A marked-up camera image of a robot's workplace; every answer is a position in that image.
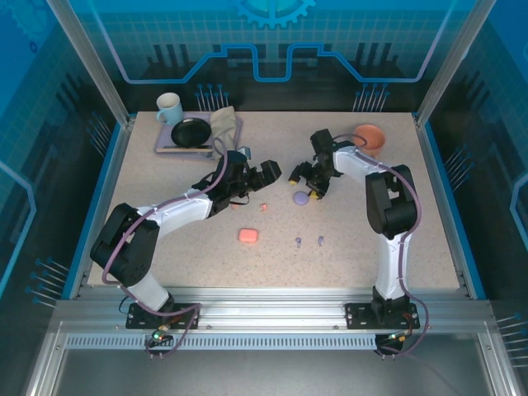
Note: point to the purple earbud charging case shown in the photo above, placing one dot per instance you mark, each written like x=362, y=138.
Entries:
x=300, y=198

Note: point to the aluminium frame post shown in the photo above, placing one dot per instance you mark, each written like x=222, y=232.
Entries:
x=90, y=62
x=449, y=62

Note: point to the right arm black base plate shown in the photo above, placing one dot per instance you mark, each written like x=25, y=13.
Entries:
x=359, y=315

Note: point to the black plate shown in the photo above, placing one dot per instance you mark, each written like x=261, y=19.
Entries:
x=191, y=133

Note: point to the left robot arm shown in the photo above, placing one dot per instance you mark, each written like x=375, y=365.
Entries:
x=181, y=212

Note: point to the orange bowl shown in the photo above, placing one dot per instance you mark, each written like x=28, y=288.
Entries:
x=373, y=136

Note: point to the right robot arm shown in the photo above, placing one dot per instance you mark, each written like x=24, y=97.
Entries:
x=392, y=264

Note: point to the aluminium mounting rail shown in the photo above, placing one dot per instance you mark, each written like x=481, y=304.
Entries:
x=272, y=307

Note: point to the light blue mug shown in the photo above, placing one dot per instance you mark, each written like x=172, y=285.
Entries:
x=170, y=108

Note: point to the pink earbud charging case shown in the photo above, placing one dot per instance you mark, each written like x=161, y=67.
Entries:
x=248, y=235

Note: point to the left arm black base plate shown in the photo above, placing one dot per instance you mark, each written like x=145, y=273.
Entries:
x=185, y=315

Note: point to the blue table side trim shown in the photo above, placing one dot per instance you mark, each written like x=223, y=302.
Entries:
x=92, y=214
x=453, y=214

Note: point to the beige folded cloth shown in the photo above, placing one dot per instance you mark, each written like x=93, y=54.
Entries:
x=224, y=125

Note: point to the purple tray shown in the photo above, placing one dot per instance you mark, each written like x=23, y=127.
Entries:
x=164, y=138

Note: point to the black chopstick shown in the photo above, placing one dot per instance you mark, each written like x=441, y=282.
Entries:
x=185, y=146

